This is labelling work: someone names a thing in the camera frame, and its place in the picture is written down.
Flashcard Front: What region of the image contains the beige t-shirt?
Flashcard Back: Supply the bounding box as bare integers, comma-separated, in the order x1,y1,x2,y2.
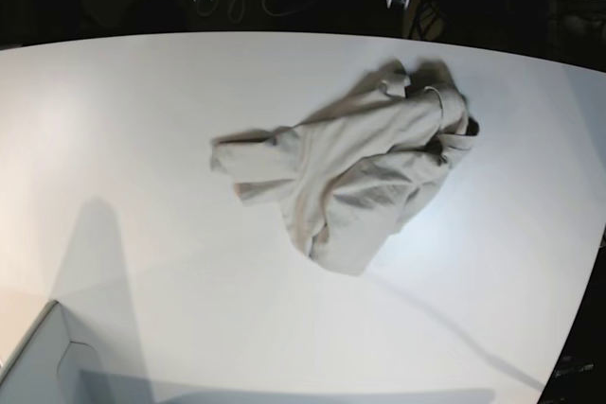
210,61,479,276

